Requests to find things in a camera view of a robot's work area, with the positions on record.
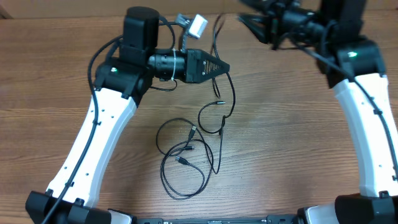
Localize black looped usb cable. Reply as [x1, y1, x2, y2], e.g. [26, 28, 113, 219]
[159, 125, 216, 200]

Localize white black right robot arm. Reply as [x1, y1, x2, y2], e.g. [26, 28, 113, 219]
[239, 0, 397, 223]

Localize black cable with silver plug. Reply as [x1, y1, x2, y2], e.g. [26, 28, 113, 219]
[211, 12, 226, 99]

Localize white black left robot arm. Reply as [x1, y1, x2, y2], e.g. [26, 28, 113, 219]
[25, 7, 229, 223]

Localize brown cardboard box wall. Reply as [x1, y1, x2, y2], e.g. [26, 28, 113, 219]
[1, 0, 250, 19]

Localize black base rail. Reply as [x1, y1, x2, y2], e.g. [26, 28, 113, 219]
[132, 214, 306, 224]

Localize thin black usb cable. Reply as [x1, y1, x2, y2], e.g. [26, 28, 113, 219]
[155, 71, 236, 175]

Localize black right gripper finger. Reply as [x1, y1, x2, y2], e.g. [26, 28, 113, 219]
[239, 0, 274, 11]
[238, 14, 271, 44]

